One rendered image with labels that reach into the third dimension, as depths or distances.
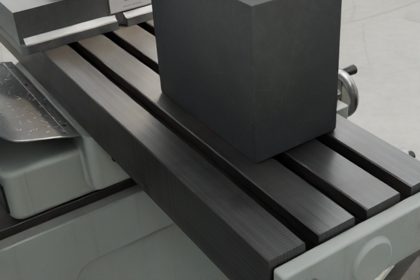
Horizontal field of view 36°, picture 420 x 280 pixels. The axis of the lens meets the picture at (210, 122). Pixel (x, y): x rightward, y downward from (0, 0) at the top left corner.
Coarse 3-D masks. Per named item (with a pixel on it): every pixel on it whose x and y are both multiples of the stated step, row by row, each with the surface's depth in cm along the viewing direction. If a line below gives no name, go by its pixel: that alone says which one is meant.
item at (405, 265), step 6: (414, 252) 106; (408, 258) 106; (414, 258) 104; (396, 264) 107; (402, 264) 105; (408, 264) 103; (414, 264) 102; (396, 270) 104; (402, 270) 103; (408, 270) 101; (414, 270) 101; (390, 276) 104; (396, 276) 102; (402, 276) 100; (408, 276) 100; (414, 276) 100
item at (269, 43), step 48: (192, 0) 72; (240, 0) 64; (288, 0) 64; (336, 0) 68; (192, 48) 75; (240, 48) 66; (288, 48) 67; (336, 48) 71; (192, 96) 80; (240, 96) 70; (288, 96) 70; (336, 96) 74; (240, 144) 73; (288, 144) 73
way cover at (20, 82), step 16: (0, 64) 115; (0, 80) 108; (16, 80) 109; (0, 96) 102; (32, 96) 104; (0, 112) 96; (16, 112) 97; (32, 112) 98; (48, 112) 99; (0, 128) 90; (16, 128) 92; (32, 128) 93; (48, 128) 94; (64, 128) 95
